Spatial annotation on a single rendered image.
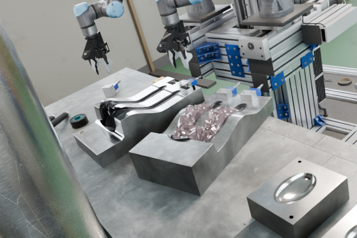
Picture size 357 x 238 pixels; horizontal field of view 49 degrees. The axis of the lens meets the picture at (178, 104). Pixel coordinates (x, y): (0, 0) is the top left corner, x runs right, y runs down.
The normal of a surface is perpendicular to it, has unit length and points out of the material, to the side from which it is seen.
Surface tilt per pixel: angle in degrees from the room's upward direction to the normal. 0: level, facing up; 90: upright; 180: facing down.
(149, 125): 90
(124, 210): 0
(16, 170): 90
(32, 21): 90
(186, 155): 0
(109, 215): 0
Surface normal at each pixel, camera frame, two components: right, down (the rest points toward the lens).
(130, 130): 0.55, 0.23
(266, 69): -0.74, 0.47
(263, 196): -0.27, -0.86
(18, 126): 0.86, -0.01
